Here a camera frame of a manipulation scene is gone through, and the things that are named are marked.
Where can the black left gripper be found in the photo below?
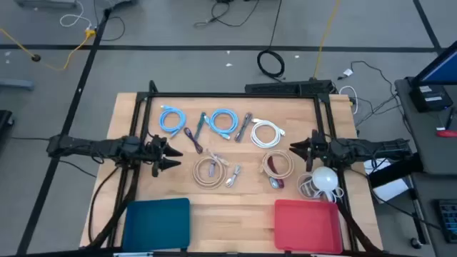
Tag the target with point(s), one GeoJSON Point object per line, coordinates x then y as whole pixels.
{"type": "Point", "coordinates": [155, 148]}

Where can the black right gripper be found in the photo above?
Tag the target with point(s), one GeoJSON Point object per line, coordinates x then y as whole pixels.
{"type": "Point", "coordinates": [319, 148]}

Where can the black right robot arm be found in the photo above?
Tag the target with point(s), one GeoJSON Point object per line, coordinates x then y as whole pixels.
{"type": "Point", "coordinates": [371, 148]}

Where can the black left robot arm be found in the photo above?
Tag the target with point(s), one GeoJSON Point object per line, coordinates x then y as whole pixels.
{"type": "Point", "coordinates": [89, 146]}

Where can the white round lamp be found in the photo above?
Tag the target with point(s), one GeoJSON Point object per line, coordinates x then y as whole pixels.
{"type": "Point", "coordinates": [303, 187]}
{"type": "Point", "coordinates": [325, 178]}

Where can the black power strip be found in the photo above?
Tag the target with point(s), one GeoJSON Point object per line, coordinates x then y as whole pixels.
{"type": "Point", "coordinates": [285, 87]}

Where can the blue plastic bin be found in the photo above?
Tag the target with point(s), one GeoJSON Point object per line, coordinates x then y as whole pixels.
{"type": "Point", "coordinates": [157, 225]}

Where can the red plastic bin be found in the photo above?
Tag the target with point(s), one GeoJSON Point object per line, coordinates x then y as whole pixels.
{"type": "Point", "coordinates": [307, 226]}

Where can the white power adapter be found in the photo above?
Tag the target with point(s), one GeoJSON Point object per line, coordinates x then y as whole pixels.
{"type": "Point", "coordinates": [348, 72]}

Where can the white paper sheet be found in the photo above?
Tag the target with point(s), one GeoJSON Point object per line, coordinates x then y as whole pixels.
{"type": "Point", "coordinates": [391, 191]}

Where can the grey side desk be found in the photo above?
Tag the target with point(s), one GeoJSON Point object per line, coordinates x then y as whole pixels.
{"type": "Point", "coordinates": [428, 153]}

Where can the black computer box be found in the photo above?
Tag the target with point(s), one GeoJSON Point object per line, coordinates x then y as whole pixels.
{"type": "Point", "coordinates": [430, 97]}

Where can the red flat object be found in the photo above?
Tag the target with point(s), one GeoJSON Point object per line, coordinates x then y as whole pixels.
{"type": "Point", "coordinates": [447, 133]}

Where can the computer monitor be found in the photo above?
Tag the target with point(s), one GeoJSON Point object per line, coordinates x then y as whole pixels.
{"type": "Point", "coordinates": [442, 69]}

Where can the black keyboard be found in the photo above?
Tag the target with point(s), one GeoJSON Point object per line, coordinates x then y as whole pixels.
{"type": "Point", "coordinates": [449, 219]}

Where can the black aluminium frame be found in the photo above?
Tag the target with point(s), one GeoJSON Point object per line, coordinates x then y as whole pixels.
{"type": "Point", "coordinates": [232, 95]}

